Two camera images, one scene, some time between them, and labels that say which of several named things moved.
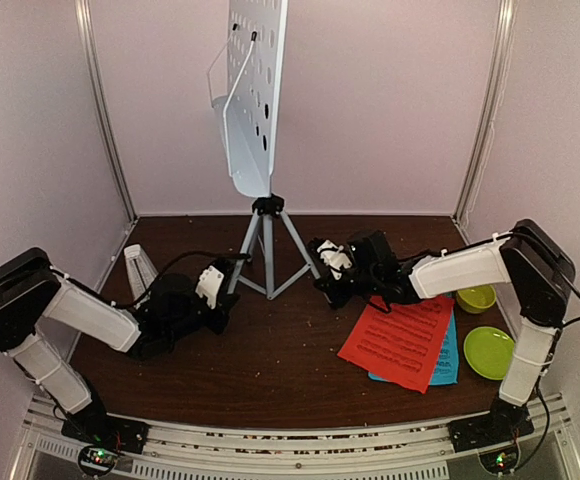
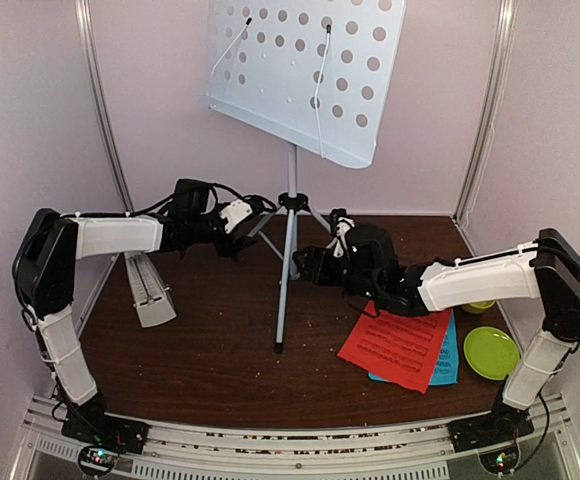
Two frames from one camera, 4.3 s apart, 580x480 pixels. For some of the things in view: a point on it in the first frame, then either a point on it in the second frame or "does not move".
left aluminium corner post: [102, 111] does not move
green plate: [488, 351] does not move
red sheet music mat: [400, 345] does not move
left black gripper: [223, 302] → [233, 245]
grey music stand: [245, 83] → [303, 73]
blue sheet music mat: [446, 371] does not move
